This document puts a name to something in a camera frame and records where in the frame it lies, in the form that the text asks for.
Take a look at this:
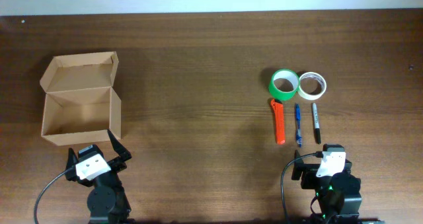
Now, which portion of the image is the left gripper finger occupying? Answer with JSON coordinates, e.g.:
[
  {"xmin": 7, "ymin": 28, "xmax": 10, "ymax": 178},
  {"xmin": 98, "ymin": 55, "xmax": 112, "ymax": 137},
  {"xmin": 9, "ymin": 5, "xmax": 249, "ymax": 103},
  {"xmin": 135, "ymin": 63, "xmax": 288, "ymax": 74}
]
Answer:
[
  {"xmin": 65, "ymin": 148, "xmax": 79, "ymax": 180},
  {"xmin": 107, "ymin": 130, "xmax": 132, "ymax": 167}
]

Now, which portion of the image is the blue ballpoint pen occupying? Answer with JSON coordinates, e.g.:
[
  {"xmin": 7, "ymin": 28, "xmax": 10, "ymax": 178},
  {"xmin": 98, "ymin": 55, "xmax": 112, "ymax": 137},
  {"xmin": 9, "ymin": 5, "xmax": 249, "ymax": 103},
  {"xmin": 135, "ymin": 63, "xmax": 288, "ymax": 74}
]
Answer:
[{"xmin": 295, "ymin": 104, "xmax": 302, "ymax": 147}]

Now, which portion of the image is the black permanent marker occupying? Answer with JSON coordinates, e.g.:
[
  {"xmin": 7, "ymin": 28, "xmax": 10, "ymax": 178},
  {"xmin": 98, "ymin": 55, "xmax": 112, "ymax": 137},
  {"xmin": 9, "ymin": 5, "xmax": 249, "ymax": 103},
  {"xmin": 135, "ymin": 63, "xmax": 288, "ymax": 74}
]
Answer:
[{"xmin": 312, "ymin": 103, "xmax": 321, "ymax": 144}]

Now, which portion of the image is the brown cardboard box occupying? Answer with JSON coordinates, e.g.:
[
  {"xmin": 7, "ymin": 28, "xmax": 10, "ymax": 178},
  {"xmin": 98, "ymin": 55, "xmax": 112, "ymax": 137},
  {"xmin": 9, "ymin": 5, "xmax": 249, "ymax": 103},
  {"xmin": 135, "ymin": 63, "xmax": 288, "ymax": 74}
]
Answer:
[{"xmin": 40, "ymin": 52, "xmax": 122, "ymax": 146}]

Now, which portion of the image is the orange utility knife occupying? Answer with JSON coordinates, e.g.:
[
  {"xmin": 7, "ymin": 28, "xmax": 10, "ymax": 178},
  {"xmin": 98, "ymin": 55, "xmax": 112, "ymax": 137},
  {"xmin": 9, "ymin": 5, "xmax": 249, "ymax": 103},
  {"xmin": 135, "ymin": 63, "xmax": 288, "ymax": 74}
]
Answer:
[{"xmin": 270, "ymin": 99, "xmax": 286, "ymax": 145}]

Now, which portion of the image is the white masking tape roll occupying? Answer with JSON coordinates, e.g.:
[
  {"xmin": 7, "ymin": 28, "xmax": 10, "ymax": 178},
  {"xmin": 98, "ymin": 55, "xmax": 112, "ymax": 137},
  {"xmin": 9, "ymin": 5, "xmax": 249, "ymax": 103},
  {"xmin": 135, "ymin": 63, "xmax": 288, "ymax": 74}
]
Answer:
[{"xmin": 298, "ymin": 72, "xmax": 327, "ymax": 100}]

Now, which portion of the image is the green tape roll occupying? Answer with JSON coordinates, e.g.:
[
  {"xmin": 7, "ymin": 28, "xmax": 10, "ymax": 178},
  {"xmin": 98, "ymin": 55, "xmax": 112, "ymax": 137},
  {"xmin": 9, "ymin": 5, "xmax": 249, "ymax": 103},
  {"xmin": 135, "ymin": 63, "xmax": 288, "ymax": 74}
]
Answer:
[{"xmin": 268, "ymin": 69, "xmax": 299, "ymax": 101}]

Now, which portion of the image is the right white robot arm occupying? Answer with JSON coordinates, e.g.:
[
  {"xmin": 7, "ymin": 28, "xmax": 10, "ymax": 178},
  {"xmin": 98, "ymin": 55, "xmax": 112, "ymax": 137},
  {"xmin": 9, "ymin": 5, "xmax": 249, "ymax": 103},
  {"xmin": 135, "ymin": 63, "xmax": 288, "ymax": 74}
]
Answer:
[{"xmin": 291, "ymin": 144, "xmax": 362, "ymax": 223}]

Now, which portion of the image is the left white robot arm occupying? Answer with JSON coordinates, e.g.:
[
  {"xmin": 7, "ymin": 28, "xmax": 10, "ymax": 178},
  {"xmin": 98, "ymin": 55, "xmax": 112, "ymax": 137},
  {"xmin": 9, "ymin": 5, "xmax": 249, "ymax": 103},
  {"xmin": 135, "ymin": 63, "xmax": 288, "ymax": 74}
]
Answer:
[{"xmin": 65, "ymin": 130, "xmax": 132, "ymax": 223}]

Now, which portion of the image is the right black cable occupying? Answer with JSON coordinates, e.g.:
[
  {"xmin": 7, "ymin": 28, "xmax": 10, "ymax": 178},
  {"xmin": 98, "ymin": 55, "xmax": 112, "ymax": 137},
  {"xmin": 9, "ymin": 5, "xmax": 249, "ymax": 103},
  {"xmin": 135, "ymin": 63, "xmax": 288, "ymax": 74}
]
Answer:
[{"xmin": 280, "ymin": 152, "xmax": 324, "ymax": 224}]

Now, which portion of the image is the black cable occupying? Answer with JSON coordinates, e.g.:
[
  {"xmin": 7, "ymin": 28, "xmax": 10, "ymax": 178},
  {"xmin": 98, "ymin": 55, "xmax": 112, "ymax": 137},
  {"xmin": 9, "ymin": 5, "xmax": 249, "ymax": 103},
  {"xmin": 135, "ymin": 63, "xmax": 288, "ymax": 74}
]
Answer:
[
  {"xmin": 33, "ymin": 169, "xmax": 75, "ymax": 224},
  {"xmin": 280, "ymin": 152, "xmax": 324, "ymax": 224}
]

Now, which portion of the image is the left black cable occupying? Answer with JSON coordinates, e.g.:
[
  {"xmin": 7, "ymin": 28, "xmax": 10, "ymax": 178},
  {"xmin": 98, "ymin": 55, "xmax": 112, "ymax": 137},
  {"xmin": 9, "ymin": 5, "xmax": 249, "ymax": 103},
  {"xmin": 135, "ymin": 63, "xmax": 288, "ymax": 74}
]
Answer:
[{"xmin": 33, "ymin": 169, "xmax": 75, "ymax": 224}]

